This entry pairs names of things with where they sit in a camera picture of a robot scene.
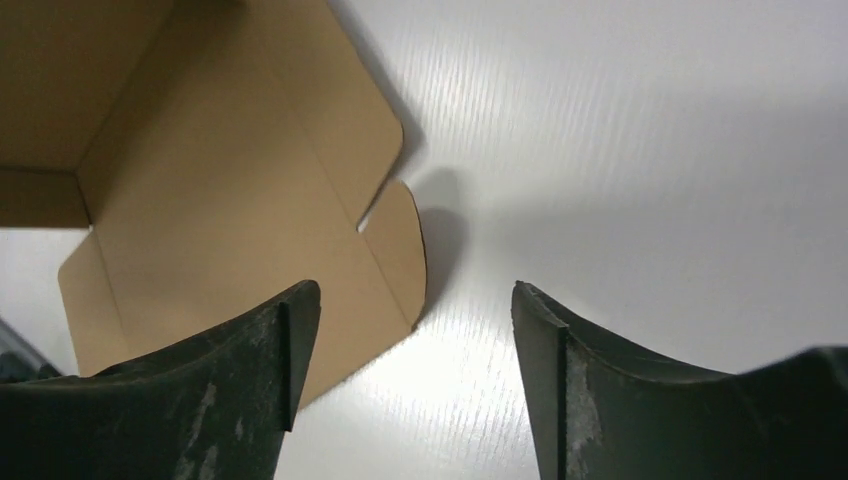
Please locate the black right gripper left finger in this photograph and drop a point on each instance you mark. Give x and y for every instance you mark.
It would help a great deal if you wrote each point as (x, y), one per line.
(215, 405)

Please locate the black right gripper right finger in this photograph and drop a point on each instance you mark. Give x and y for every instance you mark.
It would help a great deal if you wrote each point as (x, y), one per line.
(603, 407)

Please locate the aluminium frame rails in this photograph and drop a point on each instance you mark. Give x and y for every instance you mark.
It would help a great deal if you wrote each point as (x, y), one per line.
(20, 361)

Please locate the brown cardboard box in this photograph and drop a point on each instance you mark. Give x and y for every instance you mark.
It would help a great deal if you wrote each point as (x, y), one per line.
(168, 165)

